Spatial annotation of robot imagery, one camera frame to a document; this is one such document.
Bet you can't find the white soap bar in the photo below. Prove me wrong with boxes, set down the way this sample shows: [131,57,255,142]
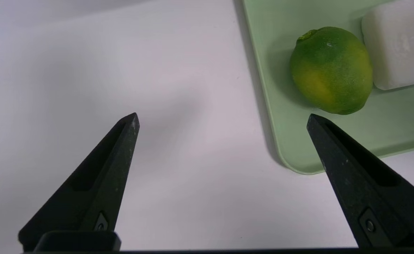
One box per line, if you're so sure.
[361,0,414,91]

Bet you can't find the green lime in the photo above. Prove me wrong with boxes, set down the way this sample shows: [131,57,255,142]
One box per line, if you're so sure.
[290,27,373,115]

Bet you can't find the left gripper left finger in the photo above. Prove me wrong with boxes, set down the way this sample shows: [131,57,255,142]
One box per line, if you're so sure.
[18,113,140,252]

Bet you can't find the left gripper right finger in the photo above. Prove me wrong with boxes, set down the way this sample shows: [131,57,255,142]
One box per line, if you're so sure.
[306,114,414,247]

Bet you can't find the light green plastic tray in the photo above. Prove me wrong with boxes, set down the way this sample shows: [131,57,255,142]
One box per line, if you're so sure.
[242,0,414,175]

